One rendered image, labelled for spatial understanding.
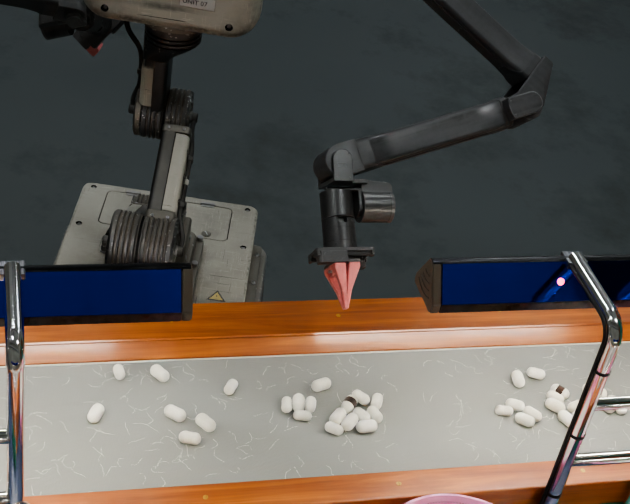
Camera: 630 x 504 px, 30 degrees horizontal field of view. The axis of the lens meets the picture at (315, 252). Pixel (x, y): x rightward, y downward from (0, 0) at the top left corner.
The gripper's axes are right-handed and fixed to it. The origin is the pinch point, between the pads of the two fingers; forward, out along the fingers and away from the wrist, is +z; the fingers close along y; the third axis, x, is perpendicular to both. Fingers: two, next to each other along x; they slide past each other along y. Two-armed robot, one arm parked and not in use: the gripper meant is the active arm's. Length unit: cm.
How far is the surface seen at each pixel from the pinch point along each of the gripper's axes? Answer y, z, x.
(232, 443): -21.0, 22.2, -1.4
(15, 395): -55, 17, -36
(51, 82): -36, -121, 209
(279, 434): -13.0, 21.1, -0.5
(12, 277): -55, 2, -34
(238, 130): 25, -98, 190
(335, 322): 1.8, 0.9, 12.6
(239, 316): -15.3, -1.0, 14.1
